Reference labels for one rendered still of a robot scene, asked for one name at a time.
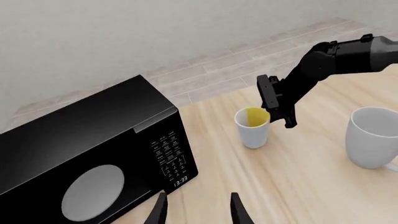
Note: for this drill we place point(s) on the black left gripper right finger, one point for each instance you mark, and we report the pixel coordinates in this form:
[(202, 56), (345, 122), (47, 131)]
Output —
[(238, 213)]

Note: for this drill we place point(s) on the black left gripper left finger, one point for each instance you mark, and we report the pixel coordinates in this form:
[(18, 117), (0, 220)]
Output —
[(159, 212)]

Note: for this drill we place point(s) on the black microwave oven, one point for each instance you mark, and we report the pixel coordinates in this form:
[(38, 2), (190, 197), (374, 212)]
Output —
[(93, 144)]

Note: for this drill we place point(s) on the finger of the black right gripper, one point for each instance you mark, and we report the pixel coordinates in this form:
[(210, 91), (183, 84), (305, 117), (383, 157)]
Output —
[(291, 123)]

